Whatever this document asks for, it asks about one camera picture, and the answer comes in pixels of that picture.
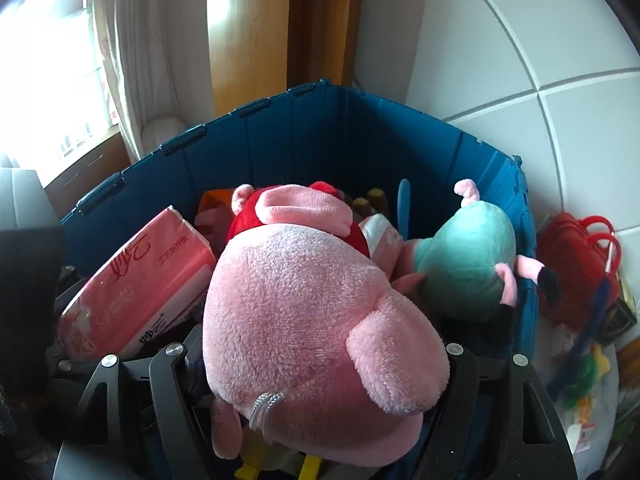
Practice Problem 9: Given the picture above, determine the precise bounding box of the pink pig plush red shirt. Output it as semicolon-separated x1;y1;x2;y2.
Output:
202;182;451;463

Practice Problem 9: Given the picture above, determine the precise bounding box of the red bag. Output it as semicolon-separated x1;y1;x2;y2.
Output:
537;212;624;332

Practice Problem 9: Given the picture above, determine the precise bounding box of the brown wooden cabinet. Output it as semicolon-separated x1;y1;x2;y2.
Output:
44;131;132;217

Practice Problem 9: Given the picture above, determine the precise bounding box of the wooden door frame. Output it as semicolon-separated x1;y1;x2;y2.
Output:
212;0;365;117

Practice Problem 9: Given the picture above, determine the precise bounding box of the large pink tissue pack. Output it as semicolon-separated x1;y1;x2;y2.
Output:
57;205;219;361

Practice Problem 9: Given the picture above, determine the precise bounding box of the blue plastic crate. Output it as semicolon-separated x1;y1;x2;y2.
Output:
59;78;540;376

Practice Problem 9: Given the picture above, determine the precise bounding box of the wooden furniture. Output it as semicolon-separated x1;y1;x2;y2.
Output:
616;339;640;387

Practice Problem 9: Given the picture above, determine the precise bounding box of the pink pig plush teal shirt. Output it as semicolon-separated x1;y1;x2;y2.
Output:
392;179;562;324

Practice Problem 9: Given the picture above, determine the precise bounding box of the blue feather duster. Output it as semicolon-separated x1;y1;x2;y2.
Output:
547;274;619;397

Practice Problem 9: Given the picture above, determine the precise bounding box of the brown plush item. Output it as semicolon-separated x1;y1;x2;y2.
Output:
350;188;389;222

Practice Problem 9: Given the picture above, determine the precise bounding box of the white curtain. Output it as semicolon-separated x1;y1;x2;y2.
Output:
92;0;212;164

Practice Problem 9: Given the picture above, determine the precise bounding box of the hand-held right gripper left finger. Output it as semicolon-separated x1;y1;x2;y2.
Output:
52;324;217;480

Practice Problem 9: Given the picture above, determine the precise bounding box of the pink pig plush orange shirt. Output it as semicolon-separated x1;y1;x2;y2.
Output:
195;189;237;241

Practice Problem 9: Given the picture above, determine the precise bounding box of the yellow plastic clamp tool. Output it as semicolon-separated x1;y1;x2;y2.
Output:
237;452;324;480

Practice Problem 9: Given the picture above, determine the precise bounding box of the black gift box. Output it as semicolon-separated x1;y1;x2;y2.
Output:
602;270;639;347

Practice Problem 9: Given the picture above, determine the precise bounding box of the blue plastic stick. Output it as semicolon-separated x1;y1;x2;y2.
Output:
397;178;412;239

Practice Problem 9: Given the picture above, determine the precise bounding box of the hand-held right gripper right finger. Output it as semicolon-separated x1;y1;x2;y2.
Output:
400;343;576;480

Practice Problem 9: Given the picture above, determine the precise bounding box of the green and yellow plush toy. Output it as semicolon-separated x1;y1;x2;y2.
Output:
560;344;612;412

